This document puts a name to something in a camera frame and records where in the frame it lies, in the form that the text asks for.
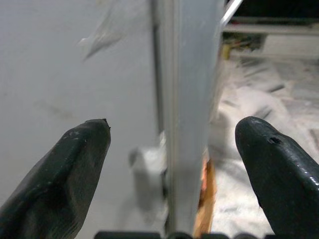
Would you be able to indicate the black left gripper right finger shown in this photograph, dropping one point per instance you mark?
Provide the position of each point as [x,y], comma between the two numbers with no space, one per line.
[281,179]

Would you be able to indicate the white TV stand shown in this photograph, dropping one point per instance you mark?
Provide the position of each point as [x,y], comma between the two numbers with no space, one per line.
[286,47]

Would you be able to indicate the white fridge door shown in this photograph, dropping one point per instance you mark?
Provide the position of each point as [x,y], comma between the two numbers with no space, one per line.
[189,99]

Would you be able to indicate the gold can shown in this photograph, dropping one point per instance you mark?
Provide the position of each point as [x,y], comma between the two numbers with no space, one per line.
[225,51]

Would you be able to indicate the white fridge body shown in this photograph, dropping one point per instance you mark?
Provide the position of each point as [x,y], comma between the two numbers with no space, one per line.
[62,74]

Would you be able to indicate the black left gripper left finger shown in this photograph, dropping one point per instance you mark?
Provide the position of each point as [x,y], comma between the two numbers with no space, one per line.
[62,179]

